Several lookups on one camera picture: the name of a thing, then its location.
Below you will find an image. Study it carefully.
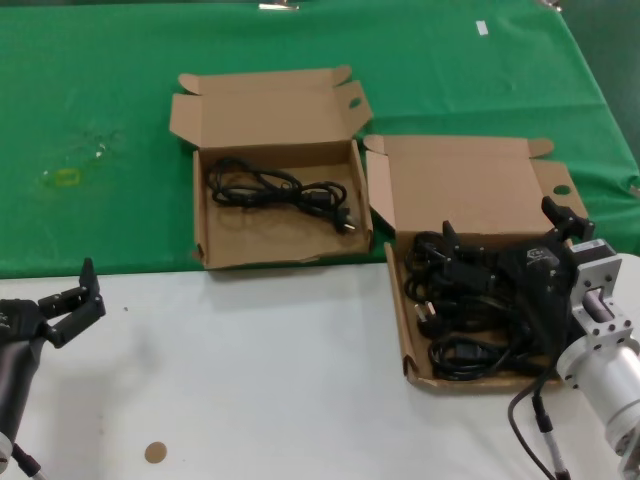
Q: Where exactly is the grey connector right arm cable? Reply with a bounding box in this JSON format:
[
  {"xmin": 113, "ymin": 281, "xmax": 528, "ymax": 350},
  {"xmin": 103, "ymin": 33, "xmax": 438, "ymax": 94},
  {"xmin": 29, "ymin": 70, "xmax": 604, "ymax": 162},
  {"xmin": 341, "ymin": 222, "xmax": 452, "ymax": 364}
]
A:
[{"xmin": 530, "ymin": 389, "xmax": 571, "ymax": 480}]

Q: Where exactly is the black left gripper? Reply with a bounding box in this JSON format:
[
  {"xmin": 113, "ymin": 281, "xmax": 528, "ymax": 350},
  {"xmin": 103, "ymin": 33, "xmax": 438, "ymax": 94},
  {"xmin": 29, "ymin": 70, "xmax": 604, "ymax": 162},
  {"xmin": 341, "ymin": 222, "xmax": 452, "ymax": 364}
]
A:
[{"xmin": 0, "ymin": 257, "xmax": 107, "ymax": 350}]

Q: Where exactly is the left arm connector cable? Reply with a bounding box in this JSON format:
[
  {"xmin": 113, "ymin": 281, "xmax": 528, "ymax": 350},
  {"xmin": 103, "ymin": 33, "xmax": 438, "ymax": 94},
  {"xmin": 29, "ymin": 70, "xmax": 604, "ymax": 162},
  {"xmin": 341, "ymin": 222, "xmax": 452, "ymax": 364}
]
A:
[{"xmin": 9, "ymin": 442, "xmax": 49, "ymax": 480}]

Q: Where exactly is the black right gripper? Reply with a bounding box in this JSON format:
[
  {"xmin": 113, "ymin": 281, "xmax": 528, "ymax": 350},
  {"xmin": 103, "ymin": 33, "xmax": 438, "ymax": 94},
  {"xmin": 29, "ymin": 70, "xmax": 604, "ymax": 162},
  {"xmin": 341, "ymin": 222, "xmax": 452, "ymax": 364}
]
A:
[{"xmin": 439, "ymin": 196, "xmax": 596, "ymax": 352}]

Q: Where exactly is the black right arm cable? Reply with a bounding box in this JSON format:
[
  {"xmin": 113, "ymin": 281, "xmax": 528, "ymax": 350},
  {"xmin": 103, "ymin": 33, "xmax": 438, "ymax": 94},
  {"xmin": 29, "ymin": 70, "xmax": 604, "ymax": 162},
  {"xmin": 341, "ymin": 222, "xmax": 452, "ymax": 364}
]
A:
[{"xmin": 507, "ymin": 372, "xmax": 556, "ymax": 480}]

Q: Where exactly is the green tablecloth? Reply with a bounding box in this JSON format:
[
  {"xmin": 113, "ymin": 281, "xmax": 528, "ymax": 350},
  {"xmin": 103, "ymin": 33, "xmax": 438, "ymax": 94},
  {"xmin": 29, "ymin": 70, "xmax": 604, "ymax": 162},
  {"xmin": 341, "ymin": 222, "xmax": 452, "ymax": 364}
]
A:
[{"xmin": 0, "ymin": 0, "xmax": 640, "ymax": 279}]

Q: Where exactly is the open brown cardboard box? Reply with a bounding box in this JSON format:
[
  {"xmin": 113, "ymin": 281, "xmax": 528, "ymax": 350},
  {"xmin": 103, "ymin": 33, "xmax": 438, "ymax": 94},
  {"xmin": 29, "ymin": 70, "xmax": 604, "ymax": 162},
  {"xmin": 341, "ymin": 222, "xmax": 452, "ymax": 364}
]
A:
[
  {"xmin": 363, "ymin": 133, "xmax": 591, "ymax": 394},
  {"xmin": 168, "ymin": 64, "xmax": 375, "ymax": 271}
]

